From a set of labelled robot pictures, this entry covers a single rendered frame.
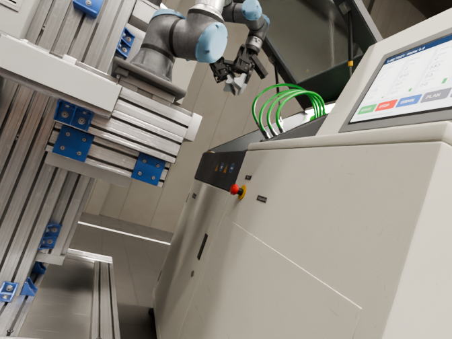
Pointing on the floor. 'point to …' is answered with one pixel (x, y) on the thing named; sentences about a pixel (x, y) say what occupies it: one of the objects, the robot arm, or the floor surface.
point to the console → (335, 236)
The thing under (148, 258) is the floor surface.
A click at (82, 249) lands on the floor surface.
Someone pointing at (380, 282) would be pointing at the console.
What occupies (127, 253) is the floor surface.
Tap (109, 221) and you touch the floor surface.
